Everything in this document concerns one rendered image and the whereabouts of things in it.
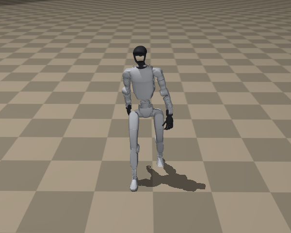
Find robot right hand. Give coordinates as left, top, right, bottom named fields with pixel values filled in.
left=126, top=104, right=131, bottom=115

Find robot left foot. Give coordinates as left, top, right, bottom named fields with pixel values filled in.
left=157, top=154, right=164, bottom=167

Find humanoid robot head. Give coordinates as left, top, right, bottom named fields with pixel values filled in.
left=133, top=46, right=147, bottom=69

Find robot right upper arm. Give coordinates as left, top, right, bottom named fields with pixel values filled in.
left=122, top=68, right=131, bottom=95

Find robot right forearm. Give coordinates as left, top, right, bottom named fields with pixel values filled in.
left=123, top=93, right=132, bottom=107

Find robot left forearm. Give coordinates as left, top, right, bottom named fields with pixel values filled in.
left=163, top=88, right=173, bottom=115

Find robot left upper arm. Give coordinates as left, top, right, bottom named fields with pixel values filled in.
left=152, top=67, right=168, bottom=97

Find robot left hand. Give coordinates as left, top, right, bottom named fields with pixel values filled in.
left=162, top=109, right=173, bottom=130

